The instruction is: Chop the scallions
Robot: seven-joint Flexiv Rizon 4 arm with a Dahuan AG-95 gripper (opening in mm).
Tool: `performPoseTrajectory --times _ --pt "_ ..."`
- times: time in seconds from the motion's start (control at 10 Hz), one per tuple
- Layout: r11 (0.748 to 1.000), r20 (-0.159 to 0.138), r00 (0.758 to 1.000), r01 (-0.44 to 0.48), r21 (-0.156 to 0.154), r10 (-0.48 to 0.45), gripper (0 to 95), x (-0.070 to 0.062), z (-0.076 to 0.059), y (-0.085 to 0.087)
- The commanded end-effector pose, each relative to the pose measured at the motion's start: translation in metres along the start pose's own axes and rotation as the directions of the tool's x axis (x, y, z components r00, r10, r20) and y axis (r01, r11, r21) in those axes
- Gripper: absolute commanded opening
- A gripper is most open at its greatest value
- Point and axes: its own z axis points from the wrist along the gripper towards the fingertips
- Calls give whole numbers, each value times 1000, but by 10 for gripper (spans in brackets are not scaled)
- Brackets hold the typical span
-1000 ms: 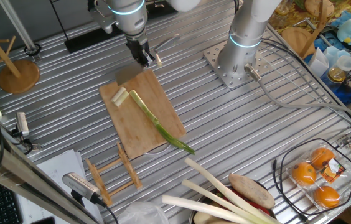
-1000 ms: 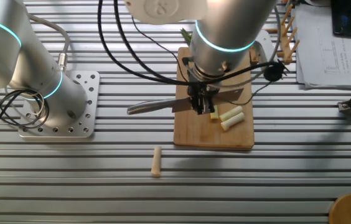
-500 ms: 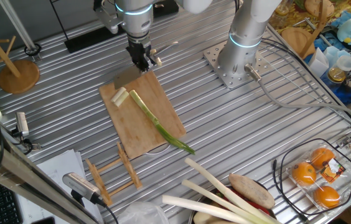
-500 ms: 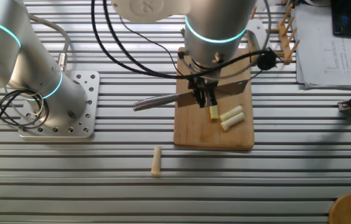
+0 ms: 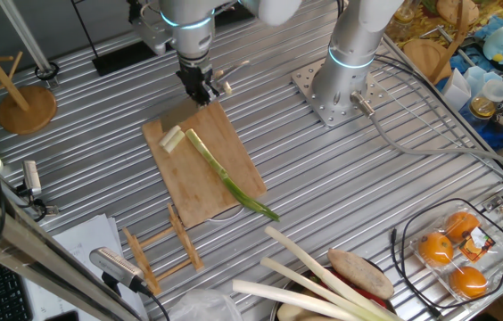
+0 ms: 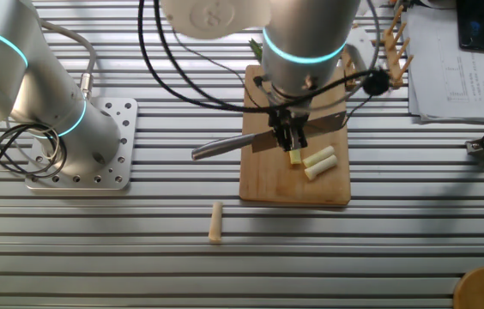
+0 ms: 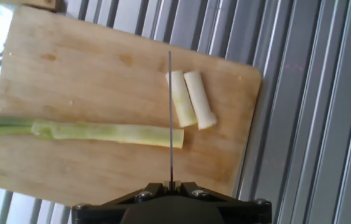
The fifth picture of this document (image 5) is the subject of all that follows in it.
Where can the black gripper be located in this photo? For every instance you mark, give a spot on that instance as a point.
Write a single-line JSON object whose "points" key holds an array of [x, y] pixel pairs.
{"points": [[193, 80]]}

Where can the steel cleaver knife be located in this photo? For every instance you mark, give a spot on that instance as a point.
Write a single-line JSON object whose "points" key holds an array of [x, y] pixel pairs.
{"points": [[178, 116]]}

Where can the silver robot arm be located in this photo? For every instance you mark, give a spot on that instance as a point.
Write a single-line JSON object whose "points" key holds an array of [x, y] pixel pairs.
{"points": [[349, 40]]}

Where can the white scallion root end piece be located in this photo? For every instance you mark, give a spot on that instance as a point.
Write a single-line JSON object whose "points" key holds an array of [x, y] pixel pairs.
{"points": [[228, 88]]}

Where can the short white scallion piece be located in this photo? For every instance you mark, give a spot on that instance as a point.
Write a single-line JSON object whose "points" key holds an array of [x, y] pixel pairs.
{"points": [[169, 136]]}

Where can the long scallion with green top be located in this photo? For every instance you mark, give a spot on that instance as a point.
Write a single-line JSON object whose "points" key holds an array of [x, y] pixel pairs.
{"points": [[225, 178]]}

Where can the wooden cutting board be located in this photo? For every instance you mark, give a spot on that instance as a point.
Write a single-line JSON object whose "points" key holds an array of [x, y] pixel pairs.
{"points": [[198, 187]]}

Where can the black stand with thin rod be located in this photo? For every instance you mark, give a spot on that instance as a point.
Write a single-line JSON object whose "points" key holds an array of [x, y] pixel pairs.
{"points": [[117, 60]]}

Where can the wooden knife rack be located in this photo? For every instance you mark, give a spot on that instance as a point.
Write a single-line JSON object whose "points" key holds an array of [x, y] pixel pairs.
{"points": [[184, 241]]}

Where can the wooden mug tree stand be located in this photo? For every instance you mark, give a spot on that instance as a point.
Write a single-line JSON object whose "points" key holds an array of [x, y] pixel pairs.
{"points": [[26, 109], [425, 58]]}

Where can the white paper sheets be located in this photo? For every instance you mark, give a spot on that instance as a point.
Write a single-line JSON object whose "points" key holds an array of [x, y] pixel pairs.
{"points": [[86, 232]]}

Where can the clear glass bottle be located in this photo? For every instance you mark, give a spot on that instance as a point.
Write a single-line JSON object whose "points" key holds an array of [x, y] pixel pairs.
{"points": [[401, 18]]}

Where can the clear plastic bag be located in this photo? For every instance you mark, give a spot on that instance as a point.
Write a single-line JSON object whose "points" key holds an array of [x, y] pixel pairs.
{"points": [[202, 307]]}

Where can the metal bowl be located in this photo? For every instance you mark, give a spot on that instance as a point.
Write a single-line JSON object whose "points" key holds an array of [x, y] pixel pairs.
{"points": [[274, 312]]}

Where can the pale potato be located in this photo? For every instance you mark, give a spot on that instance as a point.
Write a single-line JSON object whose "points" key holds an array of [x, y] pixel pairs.
{"points": [[294, 314]]}

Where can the brown sweet potato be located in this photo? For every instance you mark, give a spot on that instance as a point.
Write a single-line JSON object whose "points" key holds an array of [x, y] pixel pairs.
{"points": [[360, 274]]}

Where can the red vegetable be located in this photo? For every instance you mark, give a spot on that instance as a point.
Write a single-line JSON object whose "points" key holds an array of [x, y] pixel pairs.
{"points": [[353, 289]]}

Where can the white paper box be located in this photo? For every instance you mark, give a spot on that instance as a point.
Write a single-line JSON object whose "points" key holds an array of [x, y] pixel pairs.
{"points": [[454, 91]]}

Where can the round woven wooden item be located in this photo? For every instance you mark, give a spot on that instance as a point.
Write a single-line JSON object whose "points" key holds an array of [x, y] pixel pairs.
{"points": [[454, 9]]}

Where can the orange fruit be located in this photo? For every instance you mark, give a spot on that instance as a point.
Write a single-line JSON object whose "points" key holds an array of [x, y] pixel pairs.
{"points": [[467, 282], [462, 225], [435, 249]]}

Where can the glass flask with yellow liquid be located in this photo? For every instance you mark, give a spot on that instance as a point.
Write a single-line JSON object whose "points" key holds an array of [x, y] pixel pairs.
{"points": [[485, 104]]}

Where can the blue cloth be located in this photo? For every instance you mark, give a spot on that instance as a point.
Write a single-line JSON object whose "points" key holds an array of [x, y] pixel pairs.
{"points": [[497, 134]]}

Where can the orange label sticker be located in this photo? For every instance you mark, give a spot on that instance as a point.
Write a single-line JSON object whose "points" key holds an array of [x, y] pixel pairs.
{"points": [[476, 244]]}

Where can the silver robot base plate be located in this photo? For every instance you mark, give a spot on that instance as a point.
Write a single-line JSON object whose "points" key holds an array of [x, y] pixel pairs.
{"points": [[309, 84]]}

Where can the small silver camera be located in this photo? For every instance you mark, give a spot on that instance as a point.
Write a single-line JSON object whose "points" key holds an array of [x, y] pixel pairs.
{"points": [[32, 176]]}

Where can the metal camera mount clamp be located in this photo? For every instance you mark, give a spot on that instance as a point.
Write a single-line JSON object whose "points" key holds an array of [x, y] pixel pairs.
{"points": [[39, 207]]}

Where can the aluminium frame beam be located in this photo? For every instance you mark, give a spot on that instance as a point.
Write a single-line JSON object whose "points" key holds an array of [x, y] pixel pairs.
{"points": [[33, 249]]}

